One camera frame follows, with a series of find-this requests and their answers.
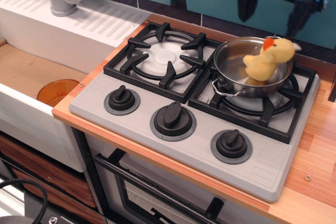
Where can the black middle stove knob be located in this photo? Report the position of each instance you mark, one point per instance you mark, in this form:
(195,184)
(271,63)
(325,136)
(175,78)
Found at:
(173,122)

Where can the white toy sink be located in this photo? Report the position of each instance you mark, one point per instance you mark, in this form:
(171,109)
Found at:
(38,48)

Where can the wooden drawer fronts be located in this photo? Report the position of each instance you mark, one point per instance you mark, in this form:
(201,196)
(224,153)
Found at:
(66,188)

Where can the black left burner grate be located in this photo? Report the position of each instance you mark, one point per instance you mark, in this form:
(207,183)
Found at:
(163,61)

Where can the grey toy stove top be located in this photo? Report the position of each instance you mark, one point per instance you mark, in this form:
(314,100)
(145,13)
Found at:
(262,175)

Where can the toy oven door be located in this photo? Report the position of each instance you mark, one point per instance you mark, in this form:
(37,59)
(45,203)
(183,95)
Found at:
(140,207)

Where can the yellow stuffed duck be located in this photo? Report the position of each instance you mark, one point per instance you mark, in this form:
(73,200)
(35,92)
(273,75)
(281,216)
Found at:
(261,67)

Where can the black stove knob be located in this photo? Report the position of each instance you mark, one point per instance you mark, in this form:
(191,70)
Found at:
(122,101)
(173,122)
(231,147)

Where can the black right stove knob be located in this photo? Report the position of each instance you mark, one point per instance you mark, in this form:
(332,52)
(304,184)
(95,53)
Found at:
(231,147)

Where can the black oven door handle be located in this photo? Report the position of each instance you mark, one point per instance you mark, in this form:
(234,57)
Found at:
(112,164)

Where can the black right burner grate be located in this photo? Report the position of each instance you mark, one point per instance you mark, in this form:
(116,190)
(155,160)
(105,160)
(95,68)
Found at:
(276,116)

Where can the stainless steel pot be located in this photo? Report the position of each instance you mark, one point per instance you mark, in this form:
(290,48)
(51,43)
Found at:
(232,79)

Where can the black burner grate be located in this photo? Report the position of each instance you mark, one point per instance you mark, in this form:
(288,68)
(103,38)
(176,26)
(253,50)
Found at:
(163,61)
(276,116)

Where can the black left stove knob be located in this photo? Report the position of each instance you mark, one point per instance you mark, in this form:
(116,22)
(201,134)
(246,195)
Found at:
(122,101)

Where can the orange plastic plate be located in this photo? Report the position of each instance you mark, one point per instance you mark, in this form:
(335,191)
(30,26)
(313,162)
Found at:
(52,93)

